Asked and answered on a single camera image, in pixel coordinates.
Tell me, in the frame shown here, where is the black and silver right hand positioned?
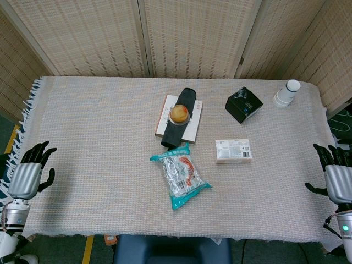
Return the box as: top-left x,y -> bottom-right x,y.
304,143 -> 352,205

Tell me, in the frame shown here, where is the black and silver left hand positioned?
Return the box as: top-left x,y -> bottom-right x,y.
7,140 -> 58,200

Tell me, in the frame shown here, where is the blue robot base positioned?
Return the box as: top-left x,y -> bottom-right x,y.
113,235 -> 233,264

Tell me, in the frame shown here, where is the black cardboard box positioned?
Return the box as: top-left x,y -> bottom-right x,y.
225,86 -> 264,124

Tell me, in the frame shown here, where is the beige woven tablecloth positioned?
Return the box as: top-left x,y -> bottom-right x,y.
0,75 -> 344,252

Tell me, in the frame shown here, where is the white plastic bottle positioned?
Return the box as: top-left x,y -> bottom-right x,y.
272,79 -> 301,108

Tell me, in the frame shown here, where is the teal snack bag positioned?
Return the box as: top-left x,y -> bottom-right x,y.
149,142 -> 213,211

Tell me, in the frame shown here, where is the white book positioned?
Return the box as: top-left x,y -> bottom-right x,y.
155,94 -> 204,145

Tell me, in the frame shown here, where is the black fabric sleeve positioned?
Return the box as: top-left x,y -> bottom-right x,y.
160,87 -> 199,151

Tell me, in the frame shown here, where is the orange jelly cup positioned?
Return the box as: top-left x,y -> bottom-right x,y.
168,104 -> 191,126

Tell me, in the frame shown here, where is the woven folding screen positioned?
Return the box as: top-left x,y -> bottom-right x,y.
0,0 -> 352,122

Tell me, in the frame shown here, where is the white cable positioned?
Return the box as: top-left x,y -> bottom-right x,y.
332,109 -> 352,135

